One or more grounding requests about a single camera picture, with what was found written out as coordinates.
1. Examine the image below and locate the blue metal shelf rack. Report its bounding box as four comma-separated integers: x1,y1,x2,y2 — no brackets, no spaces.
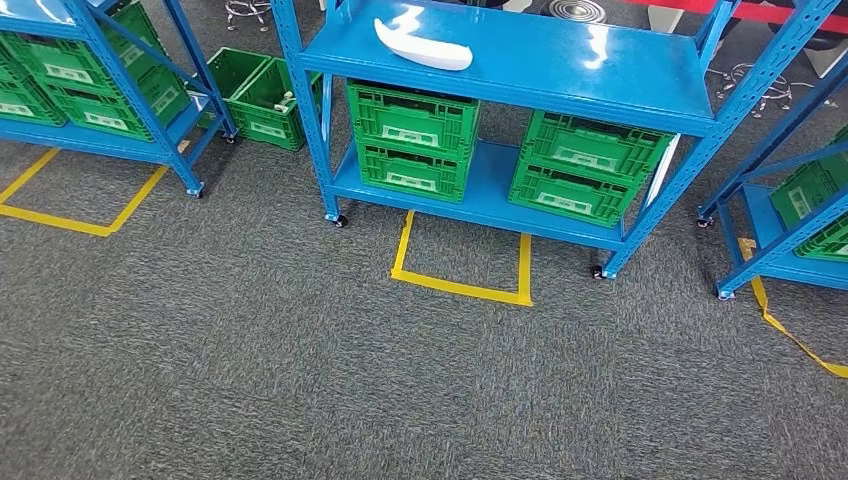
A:
270,0,844,281
695,49,848,301
0,0,238,199

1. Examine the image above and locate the yellow floor tape square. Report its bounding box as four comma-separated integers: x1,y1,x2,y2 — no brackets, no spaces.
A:
390,210,533,308

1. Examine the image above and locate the green plastic crate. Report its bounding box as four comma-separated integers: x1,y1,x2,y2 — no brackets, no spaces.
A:
793,215,848,263
508,160,639,229
0,78,69,127
357,140,473,205
228,58,324,152
769,125,848,230
47,62,195,142
197,47,274,130
0,0,168,94
519,109,678,188
346,79,482,162

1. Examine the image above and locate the white curved plastic panel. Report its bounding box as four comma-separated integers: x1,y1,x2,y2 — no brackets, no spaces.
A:
374,17,474,72

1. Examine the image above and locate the white flat side plate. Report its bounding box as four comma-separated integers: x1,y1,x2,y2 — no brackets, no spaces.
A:
644,132,682,208

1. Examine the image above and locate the black round stool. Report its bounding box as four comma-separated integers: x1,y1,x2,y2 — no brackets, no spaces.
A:
710,23,848,119
223,0,273,32
548,0,608,24

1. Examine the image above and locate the yellow floor tape line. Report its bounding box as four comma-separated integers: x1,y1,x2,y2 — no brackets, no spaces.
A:
737,237,848,380
0,140,191,238

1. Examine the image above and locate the red barrier belt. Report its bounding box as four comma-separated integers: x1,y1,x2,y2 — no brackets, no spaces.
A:
622,0,848,36

